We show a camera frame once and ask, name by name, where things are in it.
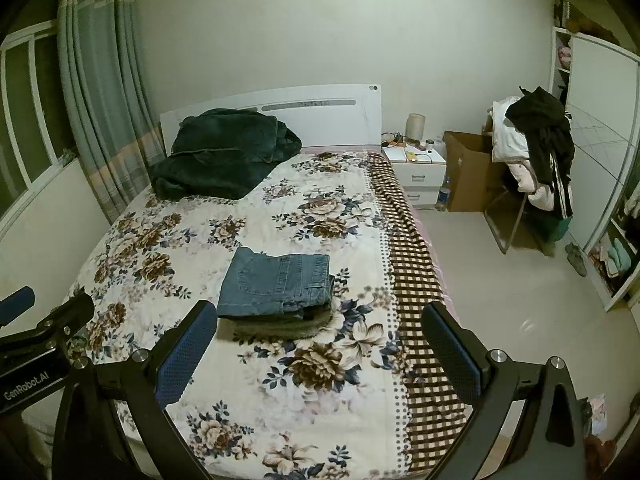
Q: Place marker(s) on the white jacket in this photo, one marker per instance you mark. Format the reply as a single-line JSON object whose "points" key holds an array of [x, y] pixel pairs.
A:
{"points": [[510, 140]]}

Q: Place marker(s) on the small white jar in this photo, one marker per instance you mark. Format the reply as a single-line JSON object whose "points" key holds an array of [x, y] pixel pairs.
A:
{"points": [[429, 145]]}

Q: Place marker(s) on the brown cardboard box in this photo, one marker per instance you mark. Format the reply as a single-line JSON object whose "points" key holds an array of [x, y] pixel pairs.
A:
{"points": [[467, 175]]}

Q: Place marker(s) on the white wardrobe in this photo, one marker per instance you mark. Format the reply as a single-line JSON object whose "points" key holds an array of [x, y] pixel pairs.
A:
{"points": [[595, 110]]}

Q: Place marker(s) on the metal folding chair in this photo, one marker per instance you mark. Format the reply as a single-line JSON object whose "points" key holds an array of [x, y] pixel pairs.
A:
{"points": [[515, 220]]}

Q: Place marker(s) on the white bed headboard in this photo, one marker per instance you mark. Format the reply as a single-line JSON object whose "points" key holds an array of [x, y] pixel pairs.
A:
{"points": [[325, 120]]}

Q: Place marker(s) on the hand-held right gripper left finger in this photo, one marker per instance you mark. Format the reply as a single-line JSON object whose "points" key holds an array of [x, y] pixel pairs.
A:
{"points": [[190, 355]]}

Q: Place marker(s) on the pink garment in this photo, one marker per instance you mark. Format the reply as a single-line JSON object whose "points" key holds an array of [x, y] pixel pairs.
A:
{"points": [[535, 185]]}

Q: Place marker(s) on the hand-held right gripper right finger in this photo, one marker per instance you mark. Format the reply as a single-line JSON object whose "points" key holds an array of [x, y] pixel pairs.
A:
{"points": [[450, 355]]}

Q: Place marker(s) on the beige cylindrical lamp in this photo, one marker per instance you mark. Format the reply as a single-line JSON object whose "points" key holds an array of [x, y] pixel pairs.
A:
{"points": [[415, 127]]}

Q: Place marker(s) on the dark green blanket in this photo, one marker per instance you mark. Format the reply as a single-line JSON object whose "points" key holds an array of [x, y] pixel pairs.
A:
{"points": [[220, 155]]}

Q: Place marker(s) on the pink patterned cloth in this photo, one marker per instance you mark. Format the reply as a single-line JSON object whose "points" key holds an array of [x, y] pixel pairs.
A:
{"points": [[595, 412]]}

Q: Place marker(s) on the brown checkered bed sheet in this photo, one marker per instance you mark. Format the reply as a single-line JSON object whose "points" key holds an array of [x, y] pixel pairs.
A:
{"points": [[420, 280]]}

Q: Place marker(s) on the green cloth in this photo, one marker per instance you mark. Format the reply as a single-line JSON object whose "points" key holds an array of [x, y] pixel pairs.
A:
{"points": [[561, 229]]}

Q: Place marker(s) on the olive folded garment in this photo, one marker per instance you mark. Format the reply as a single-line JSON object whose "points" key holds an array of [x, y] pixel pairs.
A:
{"points": [[280, 329]]}

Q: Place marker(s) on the grey green curtain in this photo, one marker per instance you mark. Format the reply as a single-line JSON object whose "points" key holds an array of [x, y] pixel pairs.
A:
{"points": [[100, 85]]}

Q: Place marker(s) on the blue denim pants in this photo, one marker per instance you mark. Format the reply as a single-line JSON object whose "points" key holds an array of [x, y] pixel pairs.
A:
{"points": [[270, 280]]}

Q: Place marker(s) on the clear water bottle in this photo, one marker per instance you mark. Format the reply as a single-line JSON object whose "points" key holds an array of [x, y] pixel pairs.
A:
{"points": [[443, 195]]}

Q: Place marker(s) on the floral printed bed sheet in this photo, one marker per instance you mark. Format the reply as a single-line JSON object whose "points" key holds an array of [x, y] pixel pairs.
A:
{"points": [[300, 240]]}

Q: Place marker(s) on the white nightstand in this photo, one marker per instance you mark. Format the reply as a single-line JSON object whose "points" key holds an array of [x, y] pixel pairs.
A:
{"points": [[420, 177]]}

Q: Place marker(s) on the grey shoe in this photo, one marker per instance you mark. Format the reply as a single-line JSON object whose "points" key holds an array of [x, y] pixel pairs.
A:
{"points": [[576, 260]]}

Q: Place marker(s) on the teal folded cloth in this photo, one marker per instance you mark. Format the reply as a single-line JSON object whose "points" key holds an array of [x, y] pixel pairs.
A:
{"points": [[620, 255]]}

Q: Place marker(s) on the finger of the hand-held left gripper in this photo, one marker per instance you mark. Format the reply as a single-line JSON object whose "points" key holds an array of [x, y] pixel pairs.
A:
{"points": [[15, 305], [65, 315]]}

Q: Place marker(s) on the white framed window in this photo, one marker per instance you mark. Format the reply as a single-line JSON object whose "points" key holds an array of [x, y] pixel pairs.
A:
{"points": [[30, 110]]}

